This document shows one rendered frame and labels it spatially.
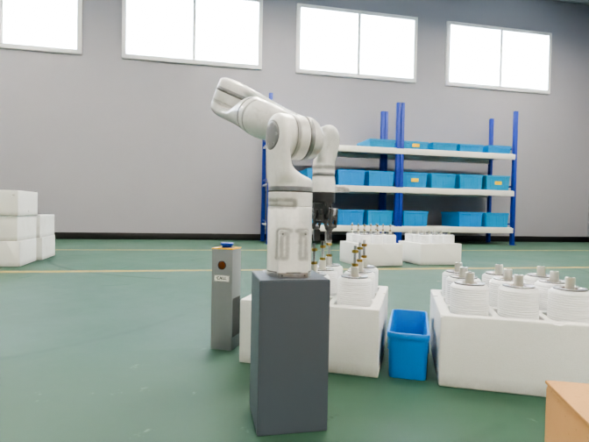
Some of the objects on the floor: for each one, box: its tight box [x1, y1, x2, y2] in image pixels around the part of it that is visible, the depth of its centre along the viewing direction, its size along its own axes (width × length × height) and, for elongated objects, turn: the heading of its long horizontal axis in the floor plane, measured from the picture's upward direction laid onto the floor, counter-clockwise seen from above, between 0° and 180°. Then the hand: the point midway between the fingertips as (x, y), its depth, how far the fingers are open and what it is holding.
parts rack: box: [259, 93, 519, 246], centre depth 635 cm, size 64×368×194 cm
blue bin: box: [387, 309, 430, 381], centre depth 129 cm, size 30×11×12 cm
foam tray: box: [429, 289, 589, 397], centre depth 125 cm, size 39×39×18 cm
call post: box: [210, 248, 241, 351], centre depth 140 cm, size 7×7×31 cm
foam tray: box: [239, 286, 388, 378], centre depth 139 cm, size 39×39×18 cm
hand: (322, 238), depth 139 cm, fingers open, 6 cm apart
